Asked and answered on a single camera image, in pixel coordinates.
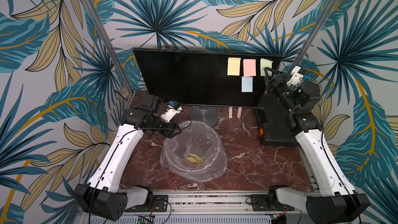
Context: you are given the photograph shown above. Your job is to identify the green sticky note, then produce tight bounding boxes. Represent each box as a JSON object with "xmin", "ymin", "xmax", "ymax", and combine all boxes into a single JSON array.
[{"xmin": 260, "ymin": 58, "xmax": 273, "ymax": 77}]

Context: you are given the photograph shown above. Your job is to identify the blue sticky note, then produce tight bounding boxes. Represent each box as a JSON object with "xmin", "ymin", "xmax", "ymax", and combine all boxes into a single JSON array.
[{"xmin": 241, "ymin": 77, "xmax": 254, "ymax": 93}]

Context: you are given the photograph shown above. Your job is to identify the pink sticky note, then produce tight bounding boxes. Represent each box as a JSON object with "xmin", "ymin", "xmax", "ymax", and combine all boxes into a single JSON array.
[{"xmin": 243, "ymin": 59, "xmax": 257, "ymax": 77}]

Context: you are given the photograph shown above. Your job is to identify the yellow sticky note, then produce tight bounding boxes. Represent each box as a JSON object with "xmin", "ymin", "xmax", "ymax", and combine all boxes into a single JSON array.
[{"xmin": 227, "ymin": 57, "xmax": 241, "ymax": 76}]

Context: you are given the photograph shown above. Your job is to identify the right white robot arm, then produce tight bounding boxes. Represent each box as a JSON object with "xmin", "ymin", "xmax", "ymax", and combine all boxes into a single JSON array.
[{"xmin": 264, "ymin": 66, "xmax": 370, "ymax": 224}]

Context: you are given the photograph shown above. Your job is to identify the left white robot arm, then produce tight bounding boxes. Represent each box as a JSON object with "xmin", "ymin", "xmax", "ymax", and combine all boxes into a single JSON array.
[{"xmin": 74, "ymin": 95, "xmax": 182, "ymax": 221}]

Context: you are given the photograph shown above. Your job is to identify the grey round monitor stand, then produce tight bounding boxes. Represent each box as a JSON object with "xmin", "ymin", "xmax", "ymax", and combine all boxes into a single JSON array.
[{"xmin": 190, "ymin": 106, "xmax": 218, "ymax": 127}]

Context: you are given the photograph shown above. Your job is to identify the black plastic tool case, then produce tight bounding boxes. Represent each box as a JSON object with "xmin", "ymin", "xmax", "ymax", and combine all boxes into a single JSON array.
[{"xmin": 255, "ymin": 95, "xmax": 298, "ymax": 146}]

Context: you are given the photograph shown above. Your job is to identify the pink strip right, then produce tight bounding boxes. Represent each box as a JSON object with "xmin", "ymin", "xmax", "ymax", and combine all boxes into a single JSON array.
[{"xmin": 237, "ymin": 107, "xmax": 242, "ymax": 118}]

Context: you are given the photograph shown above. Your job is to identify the pink strip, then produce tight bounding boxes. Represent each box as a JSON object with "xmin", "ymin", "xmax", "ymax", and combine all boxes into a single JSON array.
[
  {"xmin": 237, "ymin": 107, "xmax": 242, "ymax": 118},
  {"xmin": 229, "ymin": 107, "xmax": 233, "ymax": 119}
]

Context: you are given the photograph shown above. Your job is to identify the bin with clear plastic bag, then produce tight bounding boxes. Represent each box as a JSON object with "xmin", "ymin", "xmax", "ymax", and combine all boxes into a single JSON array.
[{"xmin": 160, "ymin": 121, "xmax": 228, "ymax": 183}]

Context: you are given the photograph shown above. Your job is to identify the crumpled yellow notes in bin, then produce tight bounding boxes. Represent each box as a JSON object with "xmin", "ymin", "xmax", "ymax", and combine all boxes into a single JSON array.
[{"xmin": 186, "ymin": 153, "xmax": 204, "ymax": 164}]

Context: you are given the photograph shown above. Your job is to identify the pink strip left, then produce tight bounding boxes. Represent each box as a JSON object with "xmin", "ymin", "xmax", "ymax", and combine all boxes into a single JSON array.
[{"xmin": 229, "ymin": 107, "xmax": 233, "ymax": 119}]

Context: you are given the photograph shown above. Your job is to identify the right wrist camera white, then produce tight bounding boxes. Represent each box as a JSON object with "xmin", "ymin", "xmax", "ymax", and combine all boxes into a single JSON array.
[{"xmin": 287, "ymin": 66, "xmax": 309, "ymax": 89}]

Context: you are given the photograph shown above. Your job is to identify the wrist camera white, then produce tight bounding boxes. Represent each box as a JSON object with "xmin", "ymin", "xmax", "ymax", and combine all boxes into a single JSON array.
[
  {"xmin": 287, "ymin": 66, "xmax": 309, "ymax": 89},
  {"xmin": 160, "ymin": 101, "xmax": 182, "ymax": 123}
]

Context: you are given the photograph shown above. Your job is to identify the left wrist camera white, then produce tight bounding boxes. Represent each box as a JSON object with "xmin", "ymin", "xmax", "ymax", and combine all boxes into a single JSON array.
[{"xmin": 160, "ymin": 101, "xmax": 182, "ymax": 123}]

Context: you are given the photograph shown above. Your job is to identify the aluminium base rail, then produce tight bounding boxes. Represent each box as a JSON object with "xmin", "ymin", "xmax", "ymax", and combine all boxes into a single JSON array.
[{"xmin": 74, "ymin": 189, "xmax": 340, "ymax": 224}]

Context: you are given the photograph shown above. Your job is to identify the right aluminium frame post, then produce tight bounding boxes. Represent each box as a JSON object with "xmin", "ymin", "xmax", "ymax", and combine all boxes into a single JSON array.
[{"xmin": 288, "ymin": 0, "xmax": 339, "ymax": 75}]

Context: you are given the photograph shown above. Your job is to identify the aluminium frame post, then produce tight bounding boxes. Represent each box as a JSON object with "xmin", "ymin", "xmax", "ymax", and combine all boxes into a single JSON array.
[
  {"xmin": 82, "ymin": 0, "xmax": 133, "ymax": 96},
  {"xmin": 288, "ymin": 0, "xmax": 339, "ymax": 75}
]

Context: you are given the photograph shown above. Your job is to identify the left aluminium frame post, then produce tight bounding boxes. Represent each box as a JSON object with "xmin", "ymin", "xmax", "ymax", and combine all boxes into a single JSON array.
[{"xmin": 82, "ymin": 0, "xmax": 133, "ymax": 96}]

